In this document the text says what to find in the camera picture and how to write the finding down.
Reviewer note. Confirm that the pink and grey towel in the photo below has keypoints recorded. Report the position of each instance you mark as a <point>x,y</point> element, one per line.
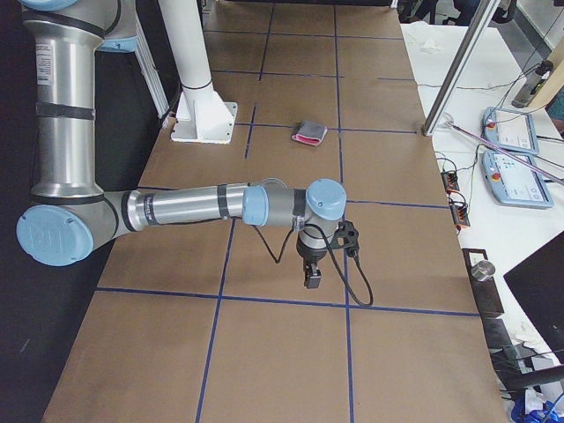
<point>309,133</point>

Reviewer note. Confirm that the upper teach pendant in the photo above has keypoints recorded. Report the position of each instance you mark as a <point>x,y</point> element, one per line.
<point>510,130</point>

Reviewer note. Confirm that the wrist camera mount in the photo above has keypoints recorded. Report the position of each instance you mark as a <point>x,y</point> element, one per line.
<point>346,237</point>

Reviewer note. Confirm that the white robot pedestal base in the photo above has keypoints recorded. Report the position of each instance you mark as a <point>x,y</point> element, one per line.
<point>202,116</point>

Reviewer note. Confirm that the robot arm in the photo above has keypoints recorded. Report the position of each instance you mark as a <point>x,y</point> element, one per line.
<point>97,64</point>

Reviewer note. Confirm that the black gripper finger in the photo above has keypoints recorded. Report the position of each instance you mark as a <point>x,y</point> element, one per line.
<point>312,275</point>

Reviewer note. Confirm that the lower teach pendant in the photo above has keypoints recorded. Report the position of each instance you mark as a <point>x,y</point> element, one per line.
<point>514,184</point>

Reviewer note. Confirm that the black monitor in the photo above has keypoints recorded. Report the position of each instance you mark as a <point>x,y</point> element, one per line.
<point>537,285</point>

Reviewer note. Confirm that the teach pendant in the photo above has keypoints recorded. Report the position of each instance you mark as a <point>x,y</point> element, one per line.
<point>514,184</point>
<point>510,130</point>

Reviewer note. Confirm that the metal cup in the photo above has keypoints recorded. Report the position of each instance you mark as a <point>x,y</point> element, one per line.
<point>482,270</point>

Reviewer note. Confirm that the orange black connector block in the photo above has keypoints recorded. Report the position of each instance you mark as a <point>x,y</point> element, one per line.
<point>450,181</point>

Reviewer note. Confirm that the aluminium frame post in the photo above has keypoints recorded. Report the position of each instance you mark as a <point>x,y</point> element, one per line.
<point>477,26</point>

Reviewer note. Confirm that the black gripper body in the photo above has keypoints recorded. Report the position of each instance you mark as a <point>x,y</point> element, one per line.
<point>309,254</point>

